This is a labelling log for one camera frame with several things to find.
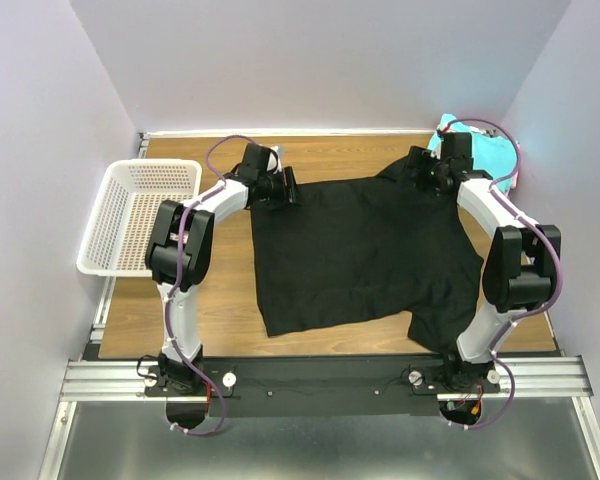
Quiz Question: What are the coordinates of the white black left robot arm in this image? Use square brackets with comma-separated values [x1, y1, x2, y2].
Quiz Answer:
[145, 140, 298, 394]

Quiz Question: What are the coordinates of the black t shirt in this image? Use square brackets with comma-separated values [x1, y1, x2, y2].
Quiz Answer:
[250, 159, 482, 352]

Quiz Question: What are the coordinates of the aluminium frame rail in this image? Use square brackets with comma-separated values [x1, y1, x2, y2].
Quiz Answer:
[61, 357, 593, 403]

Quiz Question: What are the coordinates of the folded turquoise t shirt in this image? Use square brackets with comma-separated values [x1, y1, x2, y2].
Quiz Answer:
[438, 113, 516, 196]

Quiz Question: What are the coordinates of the white plastic laundry basket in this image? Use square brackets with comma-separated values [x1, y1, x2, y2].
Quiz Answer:
[76, 159, 202, 278]

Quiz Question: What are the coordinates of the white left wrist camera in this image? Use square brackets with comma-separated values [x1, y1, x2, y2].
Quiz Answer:
[266, 145, 285, 173]

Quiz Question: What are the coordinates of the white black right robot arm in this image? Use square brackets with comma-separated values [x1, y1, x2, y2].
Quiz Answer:
[407, 129, 562, 392]

